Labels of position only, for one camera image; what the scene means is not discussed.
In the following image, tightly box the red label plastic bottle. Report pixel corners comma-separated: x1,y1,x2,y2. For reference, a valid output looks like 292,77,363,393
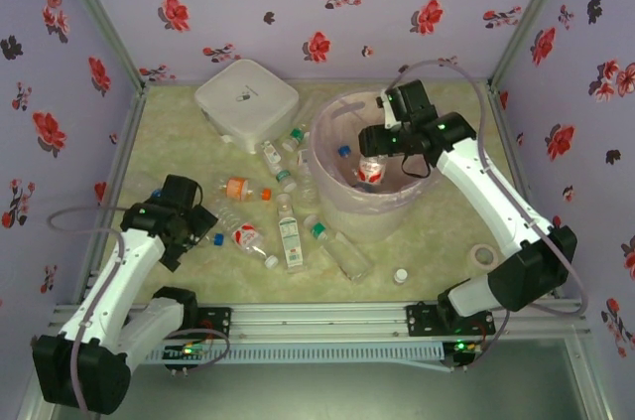
355,153,389,192
229,220,280,271

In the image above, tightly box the orange label bottle orange cap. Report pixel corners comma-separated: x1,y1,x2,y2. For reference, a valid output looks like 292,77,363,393
213,175,274,204

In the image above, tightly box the translucent plastic bin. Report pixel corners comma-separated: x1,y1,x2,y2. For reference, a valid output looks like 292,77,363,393
307,88,439,210

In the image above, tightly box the white round waste bin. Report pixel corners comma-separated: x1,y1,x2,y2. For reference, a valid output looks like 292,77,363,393
317,169,431,243

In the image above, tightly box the small clear bottle green cap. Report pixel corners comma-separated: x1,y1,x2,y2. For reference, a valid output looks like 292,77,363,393
281,125,307,153
274,168,299,194

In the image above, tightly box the clear plastic bottle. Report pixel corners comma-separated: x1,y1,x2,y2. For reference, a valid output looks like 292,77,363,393
296,149,321,209

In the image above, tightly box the tall bottle green white label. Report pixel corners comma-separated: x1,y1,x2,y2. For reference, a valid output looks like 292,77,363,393
275,193,306,276

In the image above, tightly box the small white label bottle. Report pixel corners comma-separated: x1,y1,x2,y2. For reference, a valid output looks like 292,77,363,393
260,139,282,174

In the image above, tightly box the large clear bottle green ring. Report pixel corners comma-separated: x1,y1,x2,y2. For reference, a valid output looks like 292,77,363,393
303,213,374,283

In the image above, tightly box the small circuit board green light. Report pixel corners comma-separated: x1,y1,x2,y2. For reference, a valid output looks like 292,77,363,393
444,338,486,372
162,340,210,376

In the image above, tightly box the pale green marbled table mat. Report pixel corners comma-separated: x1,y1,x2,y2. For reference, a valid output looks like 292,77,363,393
86,80,552,306

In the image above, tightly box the white square plastic box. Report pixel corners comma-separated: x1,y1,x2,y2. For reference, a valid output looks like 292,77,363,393
193,58,301,156

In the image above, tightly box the beige tape roll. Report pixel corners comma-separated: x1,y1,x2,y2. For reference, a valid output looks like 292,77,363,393
469,242,500,270

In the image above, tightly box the lilac right arm cable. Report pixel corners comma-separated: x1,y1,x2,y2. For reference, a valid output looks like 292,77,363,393
384,58,591,372

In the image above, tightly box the grey looped base cable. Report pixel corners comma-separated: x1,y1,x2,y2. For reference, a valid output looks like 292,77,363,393
163,328,232,372

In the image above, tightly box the long aluminium base rail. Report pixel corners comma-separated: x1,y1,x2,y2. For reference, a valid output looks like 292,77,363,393
49,301,591,345

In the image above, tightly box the aluminium corner post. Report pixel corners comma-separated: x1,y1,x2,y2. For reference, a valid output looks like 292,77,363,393
487,0,581,88
45,0,149,93

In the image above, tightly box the white slotted cable duct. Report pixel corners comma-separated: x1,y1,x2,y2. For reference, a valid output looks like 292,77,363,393
141,342,446,366

